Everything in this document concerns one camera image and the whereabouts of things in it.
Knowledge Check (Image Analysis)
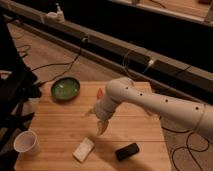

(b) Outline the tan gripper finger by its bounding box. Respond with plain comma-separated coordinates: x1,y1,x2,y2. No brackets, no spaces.
85,108,95,116
97,121,109,135

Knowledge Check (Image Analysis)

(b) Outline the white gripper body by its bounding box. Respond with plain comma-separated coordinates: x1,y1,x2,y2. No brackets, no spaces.
94,95,119,121

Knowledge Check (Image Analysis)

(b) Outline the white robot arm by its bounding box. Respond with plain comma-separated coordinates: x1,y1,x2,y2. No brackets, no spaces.
88,77,213,141

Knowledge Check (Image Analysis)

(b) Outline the green ceramic bowl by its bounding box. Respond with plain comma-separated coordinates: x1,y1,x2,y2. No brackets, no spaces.
50,77,80,102

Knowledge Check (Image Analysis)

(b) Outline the small orange carrot toy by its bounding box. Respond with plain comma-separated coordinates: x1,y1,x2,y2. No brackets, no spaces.
97,88,103,100

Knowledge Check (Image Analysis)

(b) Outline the white rectangular sponge block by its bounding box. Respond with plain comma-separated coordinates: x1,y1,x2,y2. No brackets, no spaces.
73,138,95,162

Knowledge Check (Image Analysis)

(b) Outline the black smartphone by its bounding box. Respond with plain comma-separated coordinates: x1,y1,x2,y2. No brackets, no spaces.
115,143,140,161

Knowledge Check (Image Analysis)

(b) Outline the black chair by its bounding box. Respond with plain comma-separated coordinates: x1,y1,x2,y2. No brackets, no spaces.
0,12,41,171

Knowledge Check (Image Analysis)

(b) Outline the long dark metal rail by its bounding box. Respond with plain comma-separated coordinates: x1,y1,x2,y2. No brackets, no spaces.
0,0,213,94

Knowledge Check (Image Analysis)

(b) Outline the white looped cable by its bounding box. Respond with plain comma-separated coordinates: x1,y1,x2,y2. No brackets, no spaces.
121,46,156,80

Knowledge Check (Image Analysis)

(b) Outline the black floor cable left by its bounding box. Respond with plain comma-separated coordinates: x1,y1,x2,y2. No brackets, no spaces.
14,36,89,88

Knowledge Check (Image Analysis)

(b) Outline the black tangled cable right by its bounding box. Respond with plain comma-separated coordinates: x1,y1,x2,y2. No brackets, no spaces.
161,116,213,171

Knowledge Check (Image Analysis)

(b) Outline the white device on rail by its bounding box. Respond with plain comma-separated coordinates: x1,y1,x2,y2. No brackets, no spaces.
46,4,65,22

